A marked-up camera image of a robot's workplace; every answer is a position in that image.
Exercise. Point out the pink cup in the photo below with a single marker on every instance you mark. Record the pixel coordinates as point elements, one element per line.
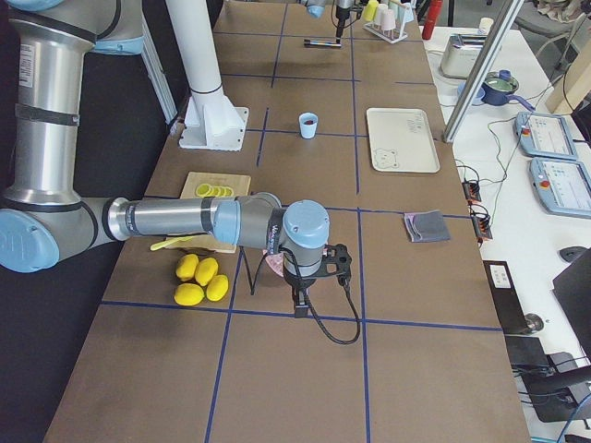
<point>386,19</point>

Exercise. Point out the lemon slices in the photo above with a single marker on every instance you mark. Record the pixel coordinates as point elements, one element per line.
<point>206,190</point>

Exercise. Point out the cream bear tray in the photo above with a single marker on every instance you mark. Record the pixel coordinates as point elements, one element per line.
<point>400,141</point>

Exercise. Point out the grey folded cloth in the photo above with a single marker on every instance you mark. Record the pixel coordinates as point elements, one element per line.
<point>426,227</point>

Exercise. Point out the black orange usb hub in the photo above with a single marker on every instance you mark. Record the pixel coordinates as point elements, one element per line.
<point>471,191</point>
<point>481,226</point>

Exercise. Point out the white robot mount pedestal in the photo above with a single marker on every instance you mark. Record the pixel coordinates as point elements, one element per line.
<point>211,122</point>

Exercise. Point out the steel muddler black tip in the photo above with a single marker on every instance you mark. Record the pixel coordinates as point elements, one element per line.
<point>322,44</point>

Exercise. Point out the red bottle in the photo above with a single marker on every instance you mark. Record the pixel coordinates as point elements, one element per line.
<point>433,13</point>

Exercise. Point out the pink bowl of ice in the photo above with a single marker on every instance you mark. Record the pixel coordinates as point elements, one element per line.
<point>274,262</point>

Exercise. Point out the light blue cup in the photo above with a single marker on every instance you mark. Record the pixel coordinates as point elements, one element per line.
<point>307,132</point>

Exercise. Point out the wooden cutting board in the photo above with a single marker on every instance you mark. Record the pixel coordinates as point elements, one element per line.
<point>240,184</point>

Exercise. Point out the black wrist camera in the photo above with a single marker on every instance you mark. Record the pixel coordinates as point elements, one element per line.
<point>337,263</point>

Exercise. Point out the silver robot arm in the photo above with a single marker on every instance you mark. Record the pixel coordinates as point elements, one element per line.
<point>45,221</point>
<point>316,7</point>

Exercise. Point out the aluminium frame post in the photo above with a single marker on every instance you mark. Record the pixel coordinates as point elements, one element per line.
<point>500,27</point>

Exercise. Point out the blue saucepan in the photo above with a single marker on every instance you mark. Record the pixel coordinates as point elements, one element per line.
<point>501,87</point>

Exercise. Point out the teach pendant tablet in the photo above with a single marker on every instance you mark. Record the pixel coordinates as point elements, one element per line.
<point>562,186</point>
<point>544,135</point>

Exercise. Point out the silver toaster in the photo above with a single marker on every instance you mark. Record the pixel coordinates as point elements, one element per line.
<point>460,54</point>

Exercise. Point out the yellow cup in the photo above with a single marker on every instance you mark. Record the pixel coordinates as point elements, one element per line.
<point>369,11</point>

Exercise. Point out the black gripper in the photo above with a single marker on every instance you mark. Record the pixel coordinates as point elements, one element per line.
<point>342,12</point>
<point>297,282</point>

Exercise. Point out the yellow plastic knife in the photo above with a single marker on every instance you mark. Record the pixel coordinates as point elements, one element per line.
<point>170,241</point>

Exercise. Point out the white cup rack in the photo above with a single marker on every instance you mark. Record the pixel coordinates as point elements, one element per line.
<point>405,13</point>

